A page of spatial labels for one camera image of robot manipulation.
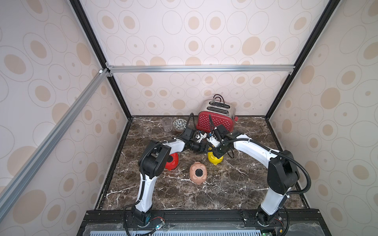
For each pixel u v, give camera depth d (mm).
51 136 554
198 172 814
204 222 731
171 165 855
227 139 647
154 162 551
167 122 1126
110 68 897
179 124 1124
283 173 472
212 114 968
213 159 860
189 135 823
